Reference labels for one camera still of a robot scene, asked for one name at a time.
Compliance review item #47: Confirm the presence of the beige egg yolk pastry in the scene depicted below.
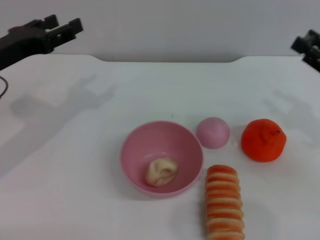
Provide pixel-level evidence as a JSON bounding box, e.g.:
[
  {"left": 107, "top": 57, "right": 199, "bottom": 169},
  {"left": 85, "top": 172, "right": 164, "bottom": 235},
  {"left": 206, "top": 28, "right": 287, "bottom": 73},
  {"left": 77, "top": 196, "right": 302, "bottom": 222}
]
[{"left": 144, "top": 157, "right": 180, "bottom": 188}]

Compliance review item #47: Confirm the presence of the pink plastic bowl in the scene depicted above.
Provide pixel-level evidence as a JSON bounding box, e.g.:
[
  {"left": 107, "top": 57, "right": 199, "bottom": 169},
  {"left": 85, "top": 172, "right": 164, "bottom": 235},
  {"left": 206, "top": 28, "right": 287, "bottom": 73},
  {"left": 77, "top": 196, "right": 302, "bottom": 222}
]
[{"left": 120, "top": 120, "right": 205, "bottom": 200}]

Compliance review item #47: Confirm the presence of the pink round bun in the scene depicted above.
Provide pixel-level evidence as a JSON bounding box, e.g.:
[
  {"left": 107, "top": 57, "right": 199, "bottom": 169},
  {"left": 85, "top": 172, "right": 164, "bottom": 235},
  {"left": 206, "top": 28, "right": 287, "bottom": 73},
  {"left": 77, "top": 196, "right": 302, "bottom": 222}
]
[{"left": 195, "top": 116, "right": 231, "bottom": 150}]

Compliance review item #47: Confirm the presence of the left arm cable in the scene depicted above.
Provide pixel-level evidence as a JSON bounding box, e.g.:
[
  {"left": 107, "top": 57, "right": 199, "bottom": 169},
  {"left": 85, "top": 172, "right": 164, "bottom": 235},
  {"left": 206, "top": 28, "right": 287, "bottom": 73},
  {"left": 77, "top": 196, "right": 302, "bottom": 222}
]
[{"left": 0, "top": 75, "right": 10, "bottom": 100}]

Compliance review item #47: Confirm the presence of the orange striped bread roll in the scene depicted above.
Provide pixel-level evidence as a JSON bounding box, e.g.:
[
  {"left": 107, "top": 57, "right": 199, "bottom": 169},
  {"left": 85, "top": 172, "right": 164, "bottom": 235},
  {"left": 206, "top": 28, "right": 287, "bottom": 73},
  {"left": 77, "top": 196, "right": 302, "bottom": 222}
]
[{"left": 204, "top": 164, "right": 246, "bottom": 240}]

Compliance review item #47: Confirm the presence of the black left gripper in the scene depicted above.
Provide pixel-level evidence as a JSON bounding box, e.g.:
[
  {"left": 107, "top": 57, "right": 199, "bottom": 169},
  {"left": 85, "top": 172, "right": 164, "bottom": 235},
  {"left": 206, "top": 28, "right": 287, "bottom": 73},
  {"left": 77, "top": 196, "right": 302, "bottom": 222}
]
[{"left": 0, "top": 14, "right": 84, "bottom": 72}]

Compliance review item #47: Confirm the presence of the orange tangerine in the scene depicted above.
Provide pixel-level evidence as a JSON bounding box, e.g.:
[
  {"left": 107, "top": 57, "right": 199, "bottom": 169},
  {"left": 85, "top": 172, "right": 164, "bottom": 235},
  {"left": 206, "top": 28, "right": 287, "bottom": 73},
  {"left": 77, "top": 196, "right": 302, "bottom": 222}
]
[{"left": 240, "top": 118, "right": 288, "bottom": 163}]

